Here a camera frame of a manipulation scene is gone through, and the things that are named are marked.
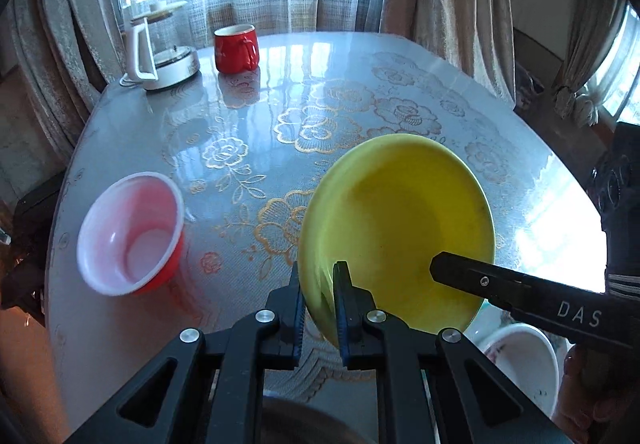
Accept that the lace floral tablecloth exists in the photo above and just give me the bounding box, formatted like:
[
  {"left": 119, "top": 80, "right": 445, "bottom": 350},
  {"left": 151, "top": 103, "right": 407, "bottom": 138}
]
[{"left": 47, "top": 32, "right": 608, "bottom": 444}]

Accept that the side window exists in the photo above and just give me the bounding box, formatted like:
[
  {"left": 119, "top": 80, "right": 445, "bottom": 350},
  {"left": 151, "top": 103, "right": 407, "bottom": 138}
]
[{"left": 600, "top": 0, "right": 640, "bottom": 125}]

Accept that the dark furniture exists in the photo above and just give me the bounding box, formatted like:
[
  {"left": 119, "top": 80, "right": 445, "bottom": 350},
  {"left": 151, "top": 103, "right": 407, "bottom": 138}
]
[{"left": 0, "top": 174, "right": 66, "bottom": 325}]

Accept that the glass electric kettle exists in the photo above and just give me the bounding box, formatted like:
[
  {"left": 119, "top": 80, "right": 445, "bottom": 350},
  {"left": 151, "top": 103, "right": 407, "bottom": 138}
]
[{"left": 120, "top": 0, "right": 202, "bottom": 92}]

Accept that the person's right hand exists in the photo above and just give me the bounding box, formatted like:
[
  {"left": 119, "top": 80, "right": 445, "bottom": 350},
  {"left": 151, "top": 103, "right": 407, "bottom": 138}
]
[{"left": 554, "top": 341, "right": 640, "bottom": 444}]

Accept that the braided grey cable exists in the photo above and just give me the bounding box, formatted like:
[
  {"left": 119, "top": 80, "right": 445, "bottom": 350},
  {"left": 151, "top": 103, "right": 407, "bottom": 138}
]
[{"left": 607, "top": 274, "right": 640, "bottom": 297}]

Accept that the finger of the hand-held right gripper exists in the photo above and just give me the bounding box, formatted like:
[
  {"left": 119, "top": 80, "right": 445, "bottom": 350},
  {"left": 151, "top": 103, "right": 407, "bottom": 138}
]
[{"left": 430, "top": 251, "right": 608, "bottom": 349}]

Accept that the tied beige curtain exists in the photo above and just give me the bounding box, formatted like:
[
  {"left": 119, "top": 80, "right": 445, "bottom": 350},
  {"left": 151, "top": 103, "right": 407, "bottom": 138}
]
[{"left": 552, "top": 0, "right": 628, "bottom": 127}]

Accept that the red mug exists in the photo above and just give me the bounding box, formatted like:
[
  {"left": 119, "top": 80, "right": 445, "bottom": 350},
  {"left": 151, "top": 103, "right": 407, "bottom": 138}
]
[{"left": 214, "top": 23, "right": 260, "bottom": 74}]

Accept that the red bowl with white inside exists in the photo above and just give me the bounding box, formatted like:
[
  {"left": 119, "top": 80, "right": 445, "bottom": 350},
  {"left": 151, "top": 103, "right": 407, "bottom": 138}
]
[{"left": 76, "top": 171, "right": 187, "bottom": 297}]

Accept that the stainless steel bowl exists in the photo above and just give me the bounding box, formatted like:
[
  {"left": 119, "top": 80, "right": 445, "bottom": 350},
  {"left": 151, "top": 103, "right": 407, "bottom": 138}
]
[{"left": 260, "top": 394, "right": 383, "bottom": 444}]

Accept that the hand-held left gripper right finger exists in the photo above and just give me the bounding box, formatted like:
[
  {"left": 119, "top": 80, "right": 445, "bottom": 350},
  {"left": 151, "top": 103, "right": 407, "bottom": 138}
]
[{"left": 334, "top": 261, "right": 571, "bottom": 444}]

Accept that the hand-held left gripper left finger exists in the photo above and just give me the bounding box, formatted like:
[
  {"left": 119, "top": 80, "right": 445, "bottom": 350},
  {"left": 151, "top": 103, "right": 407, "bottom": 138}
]
[{"left": 65, "top": 261, "right": 305, "bottom": 444}]

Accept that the small white floral plate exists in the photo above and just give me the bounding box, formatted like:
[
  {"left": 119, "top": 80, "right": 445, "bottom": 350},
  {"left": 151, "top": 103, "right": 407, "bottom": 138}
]
[{"left": 477, "top": 323, "right": 560, "bottom": 420}]

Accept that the yellow bowl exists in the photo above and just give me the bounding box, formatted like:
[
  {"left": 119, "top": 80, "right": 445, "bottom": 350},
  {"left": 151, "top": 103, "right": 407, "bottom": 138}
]
[{"left": 298, "top": 133, "right": 497, "bottom": 347}]

